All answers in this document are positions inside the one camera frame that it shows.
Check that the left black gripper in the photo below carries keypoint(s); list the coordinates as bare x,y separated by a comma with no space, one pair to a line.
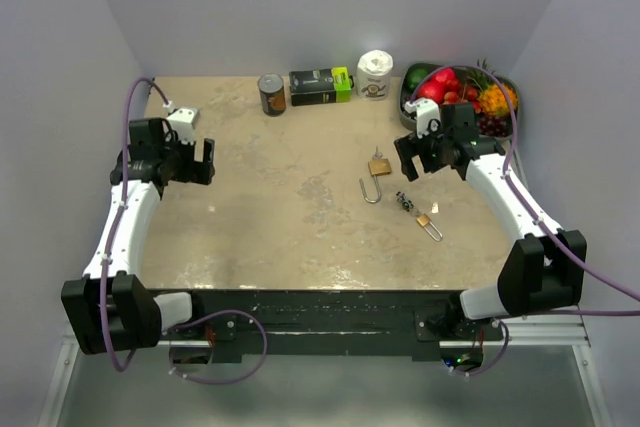
188,174

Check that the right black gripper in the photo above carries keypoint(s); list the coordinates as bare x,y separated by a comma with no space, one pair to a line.
407,146

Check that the large brass padlock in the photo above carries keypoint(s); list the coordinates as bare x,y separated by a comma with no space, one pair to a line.
377,167

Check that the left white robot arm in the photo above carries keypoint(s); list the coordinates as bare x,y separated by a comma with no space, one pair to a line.
108,308

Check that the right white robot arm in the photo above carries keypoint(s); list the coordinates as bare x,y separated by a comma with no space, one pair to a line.
541,272

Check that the small brass padlock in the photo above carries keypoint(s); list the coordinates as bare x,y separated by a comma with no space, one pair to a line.
429,227

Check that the red apple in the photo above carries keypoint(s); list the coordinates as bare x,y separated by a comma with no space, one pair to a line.
439,85

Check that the green lime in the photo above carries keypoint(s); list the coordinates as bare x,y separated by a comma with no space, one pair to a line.
414,77

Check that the white paper cup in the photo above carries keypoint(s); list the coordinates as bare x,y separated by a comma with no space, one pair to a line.
373,75

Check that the dark tin can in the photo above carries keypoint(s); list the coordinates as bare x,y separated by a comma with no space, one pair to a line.
271,89

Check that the dark grape bunch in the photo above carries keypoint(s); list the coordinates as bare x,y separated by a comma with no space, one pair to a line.
493,126

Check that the orange pineapple toy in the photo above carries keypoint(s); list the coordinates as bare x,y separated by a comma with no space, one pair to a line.
491,98

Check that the black and green box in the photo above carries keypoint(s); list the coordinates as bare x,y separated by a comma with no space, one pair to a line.
320,86

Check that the grey fruit tray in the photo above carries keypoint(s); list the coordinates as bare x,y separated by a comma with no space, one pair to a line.
408,120

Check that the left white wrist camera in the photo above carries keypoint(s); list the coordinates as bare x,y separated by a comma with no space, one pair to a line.
183,121

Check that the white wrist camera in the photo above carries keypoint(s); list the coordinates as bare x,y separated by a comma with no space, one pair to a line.
183,121
425,110

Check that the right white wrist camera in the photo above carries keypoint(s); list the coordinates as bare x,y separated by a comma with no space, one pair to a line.
425,110

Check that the keychain with dark beads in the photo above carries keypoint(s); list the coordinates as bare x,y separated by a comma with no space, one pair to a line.
406,203

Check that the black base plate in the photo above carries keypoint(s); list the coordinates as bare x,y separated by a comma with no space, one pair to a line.
394,323

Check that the aluminium rail frame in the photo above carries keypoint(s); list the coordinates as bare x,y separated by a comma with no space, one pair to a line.
279,215

